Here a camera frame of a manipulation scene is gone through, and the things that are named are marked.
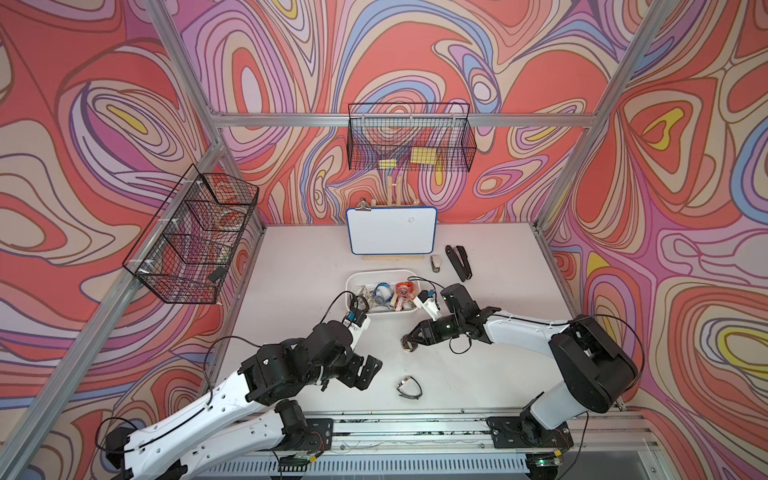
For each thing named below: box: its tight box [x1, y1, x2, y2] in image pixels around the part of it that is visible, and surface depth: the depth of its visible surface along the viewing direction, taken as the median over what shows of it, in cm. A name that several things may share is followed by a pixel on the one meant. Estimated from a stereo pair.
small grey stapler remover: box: [430, 255, 441, 273], surface depth 107 cm
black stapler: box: [445, 244, 473, 282], surface depth 107 cm
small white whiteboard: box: [346, 206, 438, 255], surface depth 100 cm
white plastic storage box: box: [346, 269, 421, 318], surface depth 98 cm
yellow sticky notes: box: [410, 147, 437, 165], surface depth 92 cm
